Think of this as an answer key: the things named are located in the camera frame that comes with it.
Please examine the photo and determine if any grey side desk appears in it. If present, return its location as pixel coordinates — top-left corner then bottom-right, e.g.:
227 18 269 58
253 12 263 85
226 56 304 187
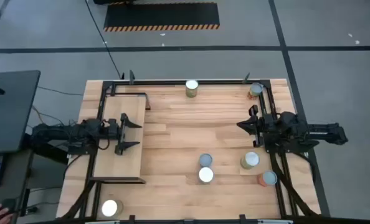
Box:
0 149 35 224

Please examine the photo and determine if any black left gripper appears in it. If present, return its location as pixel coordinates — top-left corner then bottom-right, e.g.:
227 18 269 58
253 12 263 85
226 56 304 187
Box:
105 113 143 156

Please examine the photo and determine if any thin grey floor cable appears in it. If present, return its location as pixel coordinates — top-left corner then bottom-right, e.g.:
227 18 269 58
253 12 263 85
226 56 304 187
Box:
37 86 83 96

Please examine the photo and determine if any teal and white tin can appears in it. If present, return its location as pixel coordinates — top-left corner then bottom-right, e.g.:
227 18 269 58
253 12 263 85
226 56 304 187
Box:
199 153 214 168

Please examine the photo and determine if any green and red tin can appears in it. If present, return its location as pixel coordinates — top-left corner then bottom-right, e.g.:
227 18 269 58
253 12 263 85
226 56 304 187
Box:
246 82 264 100

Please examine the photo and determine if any black equipment base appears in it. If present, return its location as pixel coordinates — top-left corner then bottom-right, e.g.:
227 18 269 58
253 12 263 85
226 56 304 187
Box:
93 0 136 5

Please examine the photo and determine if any dark monitor at left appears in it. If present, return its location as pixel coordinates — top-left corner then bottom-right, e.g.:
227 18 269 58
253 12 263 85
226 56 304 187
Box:
0 70 42 155

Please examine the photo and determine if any green labelled tin can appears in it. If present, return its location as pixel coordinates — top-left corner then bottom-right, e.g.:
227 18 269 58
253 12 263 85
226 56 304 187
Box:
185 79 199 98
240 151 261 170
100 199 124 218
198 167 215 185

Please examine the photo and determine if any black aluminium table frame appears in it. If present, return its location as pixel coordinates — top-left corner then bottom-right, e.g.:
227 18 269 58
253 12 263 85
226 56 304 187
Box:
59 70 325 224

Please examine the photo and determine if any black hazard-striped floor mat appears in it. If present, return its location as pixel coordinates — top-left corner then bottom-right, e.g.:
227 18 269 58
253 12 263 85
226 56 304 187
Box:
103 2 221 32

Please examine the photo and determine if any black floor cable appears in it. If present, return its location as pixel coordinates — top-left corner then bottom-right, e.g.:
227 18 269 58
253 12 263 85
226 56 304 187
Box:
84 0 125 80

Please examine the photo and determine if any orange can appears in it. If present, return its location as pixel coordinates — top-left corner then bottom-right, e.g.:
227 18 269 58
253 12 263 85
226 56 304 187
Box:
257 170 278 187

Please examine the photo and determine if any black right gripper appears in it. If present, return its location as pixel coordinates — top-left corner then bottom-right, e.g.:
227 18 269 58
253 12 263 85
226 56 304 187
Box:
236 105 268 149

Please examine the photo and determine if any black computer mouse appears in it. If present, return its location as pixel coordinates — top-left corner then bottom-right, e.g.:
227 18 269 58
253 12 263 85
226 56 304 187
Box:
1 198 17 213

